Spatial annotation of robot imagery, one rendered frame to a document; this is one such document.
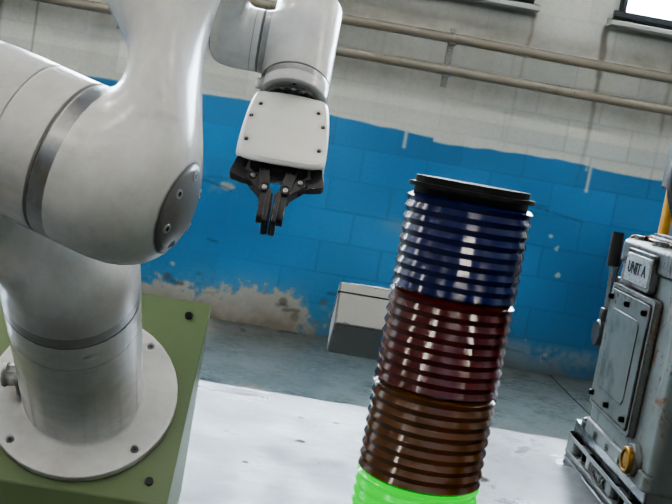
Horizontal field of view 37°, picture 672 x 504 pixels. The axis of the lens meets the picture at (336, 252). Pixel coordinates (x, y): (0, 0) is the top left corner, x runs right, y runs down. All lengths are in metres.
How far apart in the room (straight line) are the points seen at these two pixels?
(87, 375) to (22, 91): 0.29
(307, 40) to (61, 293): 0.51
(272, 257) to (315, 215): 0.38
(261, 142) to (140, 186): 0.45
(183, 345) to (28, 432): 0.18
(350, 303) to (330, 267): 5.24
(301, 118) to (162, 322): 0.28
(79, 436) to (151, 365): 0.11
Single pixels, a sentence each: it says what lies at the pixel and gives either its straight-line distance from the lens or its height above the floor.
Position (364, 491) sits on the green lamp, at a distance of 0.48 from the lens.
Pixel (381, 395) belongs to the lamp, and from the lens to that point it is 0.47.
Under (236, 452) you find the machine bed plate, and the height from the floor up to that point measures 0.80.
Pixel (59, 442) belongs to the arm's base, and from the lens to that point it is 1.03.
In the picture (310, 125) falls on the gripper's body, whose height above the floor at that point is 1.24.
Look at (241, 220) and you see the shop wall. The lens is 6.24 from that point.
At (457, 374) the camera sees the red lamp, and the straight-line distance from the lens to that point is 0.46.
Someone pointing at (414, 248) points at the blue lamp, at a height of 1.18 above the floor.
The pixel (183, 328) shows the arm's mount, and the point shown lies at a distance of 1.11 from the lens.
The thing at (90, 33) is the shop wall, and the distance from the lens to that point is 6.38.
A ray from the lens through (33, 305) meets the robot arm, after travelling 0.84.
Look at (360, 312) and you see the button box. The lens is 1.02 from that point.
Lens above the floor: 1.23
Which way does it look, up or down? 6 degrees down
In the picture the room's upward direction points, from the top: 10 degrees clockwise
